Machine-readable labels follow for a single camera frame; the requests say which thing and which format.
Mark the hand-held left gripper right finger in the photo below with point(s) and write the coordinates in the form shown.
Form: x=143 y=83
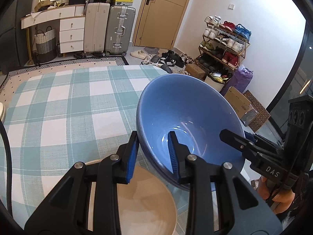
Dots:
x=172 y=156

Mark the small brown cardboard box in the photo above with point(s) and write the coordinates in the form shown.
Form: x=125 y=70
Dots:
x=194 y=71

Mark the white trash bin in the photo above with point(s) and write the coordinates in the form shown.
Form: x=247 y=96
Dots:
x=214 y=83

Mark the flat cardboard box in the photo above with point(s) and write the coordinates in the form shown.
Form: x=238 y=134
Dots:
x=42 y=5

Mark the woven laundry basket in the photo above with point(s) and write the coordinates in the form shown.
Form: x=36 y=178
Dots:
x=45 y=46

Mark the beige suitcase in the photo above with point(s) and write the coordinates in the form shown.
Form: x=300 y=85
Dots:
x=96 y=29

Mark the large printed cardboard box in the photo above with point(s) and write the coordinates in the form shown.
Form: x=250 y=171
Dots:
x=237 y=102

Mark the pile of dark shoes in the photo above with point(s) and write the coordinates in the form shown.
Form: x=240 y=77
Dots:
x=171 y=60

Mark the cream round plate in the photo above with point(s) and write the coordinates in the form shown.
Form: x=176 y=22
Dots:
x=146 y=200

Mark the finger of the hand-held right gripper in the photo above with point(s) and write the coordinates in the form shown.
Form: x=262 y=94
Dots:
x=234 y=139
x=251 y=137

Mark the purple bag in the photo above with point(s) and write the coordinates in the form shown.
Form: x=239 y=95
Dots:
x=240 y=79

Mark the person's right hand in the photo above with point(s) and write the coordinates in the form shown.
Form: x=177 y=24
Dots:
x=281 y=198

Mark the dark grey fridge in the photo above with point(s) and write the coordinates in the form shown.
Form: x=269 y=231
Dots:
x=12 y=41

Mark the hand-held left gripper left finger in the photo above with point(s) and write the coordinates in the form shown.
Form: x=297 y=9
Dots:
x=132 y=156

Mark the teal checked tablecloth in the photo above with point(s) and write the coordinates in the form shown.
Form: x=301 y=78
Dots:
x=73 y=117

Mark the wooden door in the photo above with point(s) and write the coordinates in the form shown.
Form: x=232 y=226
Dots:
x=161 y=17

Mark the black framed glass door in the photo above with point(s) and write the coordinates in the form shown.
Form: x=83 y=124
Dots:
x=293 y=90

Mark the shoe rack with shoes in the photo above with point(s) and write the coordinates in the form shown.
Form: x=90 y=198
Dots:
x=227 y=41

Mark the small white bowl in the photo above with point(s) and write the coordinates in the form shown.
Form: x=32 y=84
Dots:
x=2 y=112

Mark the silver suitcase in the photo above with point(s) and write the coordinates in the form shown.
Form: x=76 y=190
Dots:
x=119 y=29

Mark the brown dotted paper bag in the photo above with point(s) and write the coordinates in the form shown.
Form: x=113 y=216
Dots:
x=256 y=112

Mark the yellow black shoebox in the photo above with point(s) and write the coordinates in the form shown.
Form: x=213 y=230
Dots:
x=122 y=1

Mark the gold metal shoe rack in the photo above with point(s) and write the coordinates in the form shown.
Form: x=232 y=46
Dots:
x=244 y=51

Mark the pair of beige slippers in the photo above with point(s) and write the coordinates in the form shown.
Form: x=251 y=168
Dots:
x=138 y=54

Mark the white dressing table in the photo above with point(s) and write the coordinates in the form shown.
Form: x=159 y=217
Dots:
x=71 y=33

